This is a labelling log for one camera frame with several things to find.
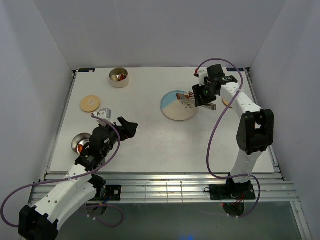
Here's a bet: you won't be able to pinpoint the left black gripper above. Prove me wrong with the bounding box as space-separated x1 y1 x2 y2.
99 116 138 157

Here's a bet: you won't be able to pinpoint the orange carrot slice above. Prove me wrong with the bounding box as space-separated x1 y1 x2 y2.
76 144 84 154

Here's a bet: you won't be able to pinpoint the red sausage piece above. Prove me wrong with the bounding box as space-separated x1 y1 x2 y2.
118 74 127 82

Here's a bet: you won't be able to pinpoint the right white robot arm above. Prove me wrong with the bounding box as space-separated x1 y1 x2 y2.
192 64 274 200

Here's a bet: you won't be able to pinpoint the meat piece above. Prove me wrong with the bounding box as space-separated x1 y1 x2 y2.
176 93 186 100

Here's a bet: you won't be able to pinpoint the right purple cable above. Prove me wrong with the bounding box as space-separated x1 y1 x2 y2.
193 58 261 219

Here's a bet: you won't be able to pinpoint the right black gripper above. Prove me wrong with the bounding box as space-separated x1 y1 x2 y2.
191 81 217 108

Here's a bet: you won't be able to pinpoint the steel lunch bowl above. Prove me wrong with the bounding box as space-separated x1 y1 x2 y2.
71 132 91 154
109 67 130 88

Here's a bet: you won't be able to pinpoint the steel tongs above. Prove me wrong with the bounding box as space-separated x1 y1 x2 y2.
179 95 217 111

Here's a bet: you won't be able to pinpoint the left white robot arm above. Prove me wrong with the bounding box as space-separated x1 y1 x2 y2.
18 115 138 240

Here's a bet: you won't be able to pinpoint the left blue label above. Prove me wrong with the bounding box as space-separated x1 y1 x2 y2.
78 68 96 73

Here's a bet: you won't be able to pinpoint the rice ball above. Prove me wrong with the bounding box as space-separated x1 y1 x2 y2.
110 75 119 82

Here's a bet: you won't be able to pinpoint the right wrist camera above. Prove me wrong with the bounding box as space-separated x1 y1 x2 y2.
194 70 208 86

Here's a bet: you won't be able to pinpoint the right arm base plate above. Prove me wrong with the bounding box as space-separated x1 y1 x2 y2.
203 183 256 200

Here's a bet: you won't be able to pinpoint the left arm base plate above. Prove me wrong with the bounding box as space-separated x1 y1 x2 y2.
93 185 122 202

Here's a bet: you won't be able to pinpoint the blue label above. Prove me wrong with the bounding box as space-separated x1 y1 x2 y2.
226 67 245 72
78 68 96 73

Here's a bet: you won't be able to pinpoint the ceramic food plate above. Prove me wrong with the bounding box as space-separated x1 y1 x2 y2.
160 90 197 121

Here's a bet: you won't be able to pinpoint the right blue label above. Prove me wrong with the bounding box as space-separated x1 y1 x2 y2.
226 67 245 72

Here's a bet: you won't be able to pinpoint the wooden lid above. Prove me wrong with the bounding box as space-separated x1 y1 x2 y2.
222 98 232 109
80 95 101 113

